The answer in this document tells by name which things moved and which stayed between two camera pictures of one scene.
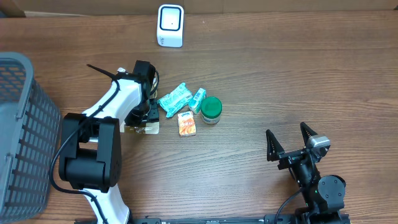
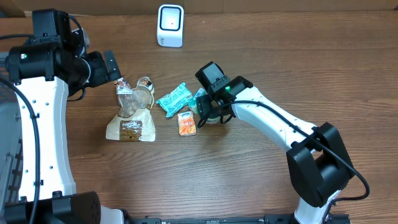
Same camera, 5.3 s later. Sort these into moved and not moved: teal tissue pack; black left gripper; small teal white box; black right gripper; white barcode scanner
Moved: black right gripper; black left gripper
Not moved: teal tissue pack; small teal white box; white barcode scanner
